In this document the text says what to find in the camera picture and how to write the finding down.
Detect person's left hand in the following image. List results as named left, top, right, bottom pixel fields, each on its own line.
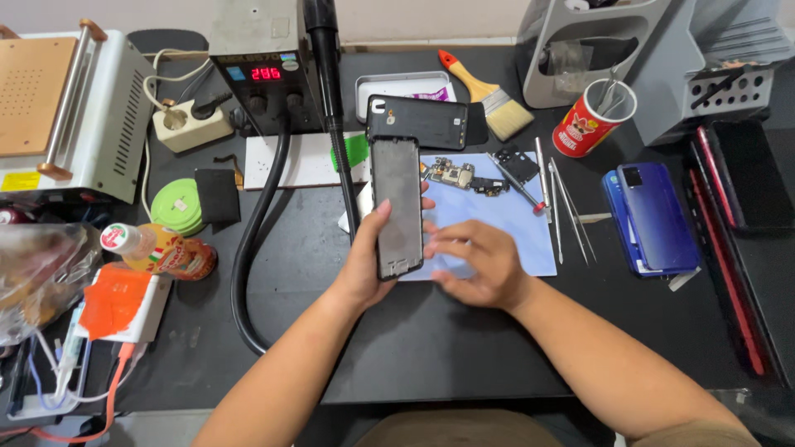
left=332, top=179, right=437, bottom=310

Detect person's right hand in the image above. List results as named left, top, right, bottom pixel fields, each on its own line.
left=424, top=219, right=536, bottom=311

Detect black phone frame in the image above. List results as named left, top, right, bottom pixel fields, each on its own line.
left=369, top=135, right=426, bottom=282

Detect light blue work mat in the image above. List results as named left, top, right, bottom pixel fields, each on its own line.
left=397, top=151, right=559, bottom=282

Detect small black circuit board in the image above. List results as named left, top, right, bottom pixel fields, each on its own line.
left=470, top=176, right=511, bottom=197

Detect phone motherboard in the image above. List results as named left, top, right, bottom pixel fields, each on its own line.
left=420, top=156, right=477, bottom=191

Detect red tipped screwdriver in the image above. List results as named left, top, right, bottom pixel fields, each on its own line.
left=486, top=152, right=549, bottom=216

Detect silver pointed tweezers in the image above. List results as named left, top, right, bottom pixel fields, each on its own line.
left=549, top=163, right=565, bottom=265
left=551, top=157, right=598, bottom=266

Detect black phone back cover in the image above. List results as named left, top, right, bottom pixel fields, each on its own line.
left=366, top=94, right=470, bottom=151

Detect green plastic pick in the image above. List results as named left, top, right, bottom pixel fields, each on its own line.
left=330, top=133, right=371, bottom=173

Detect purple white packet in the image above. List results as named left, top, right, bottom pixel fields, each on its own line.
left=407, top=85, right=453, bottom=103

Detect wooden paint brush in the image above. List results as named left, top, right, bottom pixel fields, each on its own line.
left=437, top=49, right=535, bottom=143

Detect white work board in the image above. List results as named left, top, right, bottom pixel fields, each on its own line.
left=243, top=131, right=372, bottom=191

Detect blue phone back cover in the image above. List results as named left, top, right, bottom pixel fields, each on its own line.
left=600, top=169, right=648, bottom=276

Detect person's brown shirt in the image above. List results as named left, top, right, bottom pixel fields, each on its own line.
left=353, top=408, right=764, bottom=447

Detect metal tray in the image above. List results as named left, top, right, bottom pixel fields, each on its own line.
left=354, top=71, right=458, bottom=124

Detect red printed cup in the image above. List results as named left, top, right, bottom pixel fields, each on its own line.
left=552, top=77, right=638, bottom=159

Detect blue smartphone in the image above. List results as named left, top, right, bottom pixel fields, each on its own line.
left=616, top=162, right=702, bottom=273

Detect tweezers in cup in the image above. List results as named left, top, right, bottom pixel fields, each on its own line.
left=593, top=62, right=629, bottom=119

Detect black cloth pad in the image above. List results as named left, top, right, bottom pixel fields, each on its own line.
left=194, top=168, right=242, bottom=226

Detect hot air rework station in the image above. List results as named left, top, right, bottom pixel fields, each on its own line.
left=208, top=0, right=342, bottom=137

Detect green tape roll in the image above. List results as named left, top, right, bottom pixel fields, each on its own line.
left=150, top=178, right=206, bottom=237

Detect black power plug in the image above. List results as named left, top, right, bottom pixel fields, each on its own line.
left=191, top=92, right=234, bottom=120

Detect grey tool organizer rack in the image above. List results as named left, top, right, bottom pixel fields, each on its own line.
left=515, top=0, right=795, bottom=147

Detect orange juice bottle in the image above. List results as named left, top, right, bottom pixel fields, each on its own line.
left=100, top=222, right=219, bottom=282

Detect beige power socket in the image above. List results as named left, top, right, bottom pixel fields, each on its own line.
left=152, top=99, right=236, bottom=154

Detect stack of red black phones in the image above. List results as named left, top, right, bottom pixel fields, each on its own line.
left=685, top=118, right=795, bottom=389

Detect white box with orange tape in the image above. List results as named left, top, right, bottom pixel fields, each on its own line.
left=74, top=261, right=174, bottom=345

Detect white syringe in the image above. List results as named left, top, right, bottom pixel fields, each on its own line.
left=55, top=303, right=86, bottom=399

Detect clear plastic bag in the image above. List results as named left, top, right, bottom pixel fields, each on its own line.
left=0, top=222, right=104, bottom=346

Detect white screen separator machine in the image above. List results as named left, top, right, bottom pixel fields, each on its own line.
left=0, top=19, right=157, bottom=205

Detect white plastic tray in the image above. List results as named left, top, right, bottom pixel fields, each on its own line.
left=5, top=304, right=94, bottom=424

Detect black camera cover plate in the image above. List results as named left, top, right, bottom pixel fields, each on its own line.
left=494, top=145, right=540, bottom=185

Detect black hot air hose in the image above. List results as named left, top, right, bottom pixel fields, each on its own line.
left=230, top=117, right=293, bottom=356

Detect black hot air handle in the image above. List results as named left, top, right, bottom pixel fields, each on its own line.
left=302, top=0, right=362, bottom=244

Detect gold flex cable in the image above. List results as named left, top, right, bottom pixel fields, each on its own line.
left=214, top=153, right=245, bottom=188

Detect white power cable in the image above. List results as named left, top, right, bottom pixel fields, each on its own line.
left=140, top=48, right=213, bottom=221

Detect orange cable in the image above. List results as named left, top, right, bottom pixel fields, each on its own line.
left=0, top=341, right=136, bottom=445

